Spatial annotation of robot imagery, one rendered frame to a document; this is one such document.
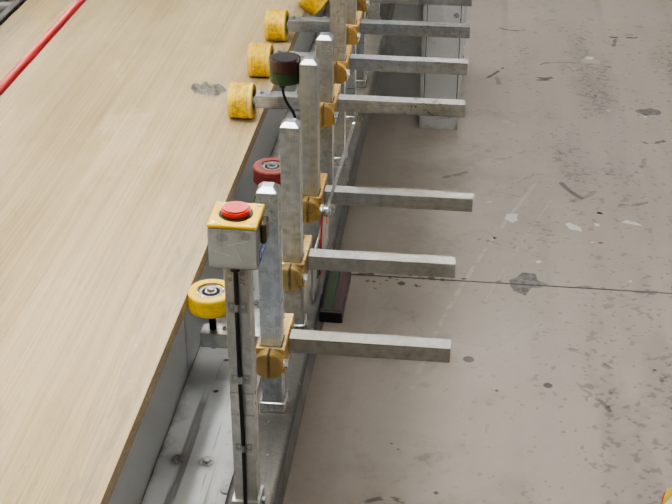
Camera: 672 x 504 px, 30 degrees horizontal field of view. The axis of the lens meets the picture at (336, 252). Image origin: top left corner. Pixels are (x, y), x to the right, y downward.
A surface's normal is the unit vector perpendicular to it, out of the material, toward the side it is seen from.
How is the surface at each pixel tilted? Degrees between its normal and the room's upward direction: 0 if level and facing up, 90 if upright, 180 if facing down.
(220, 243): 90
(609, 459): 0
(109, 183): 0
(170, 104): 0
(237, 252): 90
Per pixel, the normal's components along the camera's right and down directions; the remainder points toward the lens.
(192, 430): 0.00, -0.87
